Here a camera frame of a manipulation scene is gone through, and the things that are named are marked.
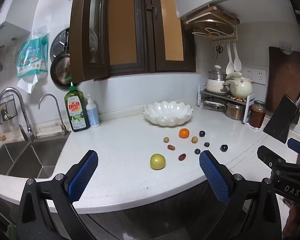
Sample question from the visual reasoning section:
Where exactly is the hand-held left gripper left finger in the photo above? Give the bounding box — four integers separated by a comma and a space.
16, 150, 99, 240

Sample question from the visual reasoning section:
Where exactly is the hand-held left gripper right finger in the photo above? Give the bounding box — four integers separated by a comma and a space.
199, 150, 283, 240

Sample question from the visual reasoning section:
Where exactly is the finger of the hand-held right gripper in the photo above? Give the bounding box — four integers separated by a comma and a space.
257, 145, 288, 172
287, 138, 300, 165

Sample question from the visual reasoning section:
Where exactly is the yellow-green round fruit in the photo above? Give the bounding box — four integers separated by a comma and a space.
150, 153, 166, 170

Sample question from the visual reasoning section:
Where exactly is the white scalloped bowl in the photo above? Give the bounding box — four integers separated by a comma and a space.
143, 101, 194, 126

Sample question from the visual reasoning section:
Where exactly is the person's right hand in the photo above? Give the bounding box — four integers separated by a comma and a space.
282, 201, 300, 235

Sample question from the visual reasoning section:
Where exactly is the black knife block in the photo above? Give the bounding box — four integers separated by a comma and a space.
262, 81, 300, 144

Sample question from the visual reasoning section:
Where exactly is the glass jar of red sauce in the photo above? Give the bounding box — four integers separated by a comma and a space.
249, 100, 267, 128

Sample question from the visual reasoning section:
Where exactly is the small steel faucet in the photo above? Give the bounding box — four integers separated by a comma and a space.
38, 94, 71, 136

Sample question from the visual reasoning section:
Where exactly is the steel pot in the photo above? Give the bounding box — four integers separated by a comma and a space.
225, 102, 245, 121

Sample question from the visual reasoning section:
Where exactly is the steel sink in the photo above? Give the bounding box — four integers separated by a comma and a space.
0, 136, 70, 179

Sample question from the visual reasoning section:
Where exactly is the white pump bottle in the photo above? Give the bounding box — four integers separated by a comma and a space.
86, 94, 100, 128

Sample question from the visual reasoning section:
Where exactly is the dark brown cutting board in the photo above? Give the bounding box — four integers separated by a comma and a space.
265, 46, 300, 113

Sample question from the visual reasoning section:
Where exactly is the green dish soap bottle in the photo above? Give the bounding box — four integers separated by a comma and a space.
64, 81, 91, 132

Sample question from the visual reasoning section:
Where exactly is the steel pot lid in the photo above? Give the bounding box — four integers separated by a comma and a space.
203, 99, 227, 110

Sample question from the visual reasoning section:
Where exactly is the cream kettle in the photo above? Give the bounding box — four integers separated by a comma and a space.
224, 72, 253, 99

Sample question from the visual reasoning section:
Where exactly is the tall steel faucet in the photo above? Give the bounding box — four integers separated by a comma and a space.
0, 87, 37, 142

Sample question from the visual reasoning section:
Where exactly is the white power outlet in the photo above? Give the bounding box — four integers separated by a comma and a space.
241, 67, 255, 82
254, 69, 267, 85

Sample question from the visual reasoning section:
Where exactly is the grey and white shelf rack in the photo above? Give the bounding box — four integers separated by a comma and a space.
197, 84, 256, 124

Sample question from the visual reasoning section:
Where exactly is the cream pot with glass lid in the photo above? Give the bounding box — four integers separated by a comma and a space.
206, 65, 230, 94

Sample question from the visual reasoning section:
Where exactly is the white rice spoon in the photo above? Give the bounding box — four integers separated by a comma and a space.
226, 43, 235, 75
232, 42, 242, 72

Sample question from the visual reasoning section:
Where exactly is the hanging frying pan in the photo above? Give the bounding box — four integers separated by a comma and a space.
50, 52, 72, 90

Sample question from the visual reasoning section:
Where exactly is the hanging plastic bag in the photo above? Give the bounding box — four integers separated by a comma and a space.
16, 26, 50, 94

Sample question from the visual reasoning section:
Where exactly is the white hanging rack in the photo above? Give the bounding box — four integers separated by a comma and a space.
182, 6, 240, 42

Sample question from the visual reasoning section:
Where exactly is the perforated metal steamer plate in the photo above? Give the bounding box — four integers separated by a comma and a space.
50, 29, 70, 60

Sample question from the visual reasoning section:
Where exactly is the hanging metal spoon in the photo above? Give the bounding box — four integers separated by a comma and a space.
0, 45, 5, 74

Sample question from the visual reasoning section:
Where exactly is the wooden board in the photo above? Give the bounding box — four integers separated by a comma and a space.
184, 6, 240, 28

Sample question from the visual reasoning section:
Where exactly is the brown wooden window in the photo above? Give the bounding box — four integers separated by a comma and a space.
69, 0, 197, 84

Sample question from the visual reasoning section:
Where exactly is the black wire basket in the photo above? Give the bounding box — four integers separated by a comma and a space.
0, 94, 18, 125

